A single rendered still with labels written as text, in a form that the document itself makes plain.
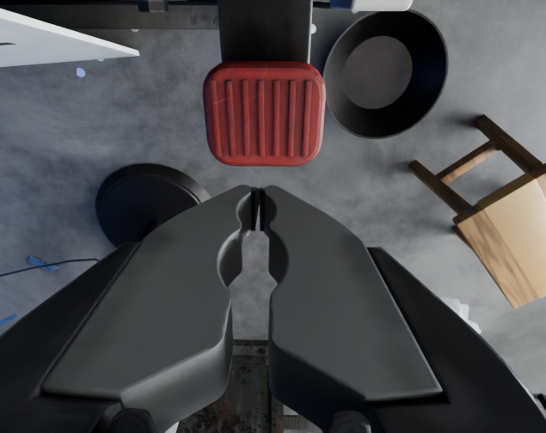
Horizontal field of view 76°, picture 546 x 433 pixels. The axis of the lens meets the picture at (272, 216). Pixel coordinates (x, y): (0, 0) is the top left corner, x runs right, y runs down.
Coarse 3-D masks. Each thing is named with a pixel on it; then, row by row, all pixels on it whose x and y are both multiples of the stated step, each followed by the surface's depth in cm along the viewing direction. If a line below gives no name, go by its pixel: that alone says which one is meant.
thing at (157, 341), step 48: (240, 192) 11; (144, 240) 9; (192, 240) 9; (240, 240) 9; (144, 288) 7; (192, 288) 7; (96, 336) 6; (144, 336) 6; (192, 336) 6; (48, 384) 5; (96, 384) 5; (144, 384) 5; (192, 384) 6
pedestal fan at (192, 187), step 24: (120, 168) 103; (144, 168) 102; (168, 168) 103; (120, 192) 104; (144, 192) 104; (168, 192) 104; (192, 192) 105; (96, 216) 112; (120, 216) 108; (144, 216) 108; (168, 216) 108; (120, 240) 113; (48, 264) 117
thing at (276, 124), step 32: (224, 64) 19; (256, 64) 19; (288, 64) 19; (224, 96) 19; (256, 96) 19; (288, 96) 19; (320, 96) 19; (224, 128) 20; (256, 128) 20; (288, 128) 20; (320, 128) 20; (224, 160) 21; (256, 160) 21; (288, 160) 21
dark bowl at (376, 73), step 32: (352, 32) 80; (384, 32) 84; (416, 32) 82; (352, 64) 89; (384, 64) 89; (416, 64) 88; (448, 64) 82; (352, 96) 93; (384, 96) 93; (416, 96) 90; (352, 128) 92; (384, 128) 93
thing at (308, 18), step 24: (240, 0) 22; (264, 0) 22; (288, 0) 22; (312, 0) 22; (240, 24) 22; (264, 24) 22; (288, 24) 22; (240, 48) 23; (264, 48) 23; (288, 48) 23
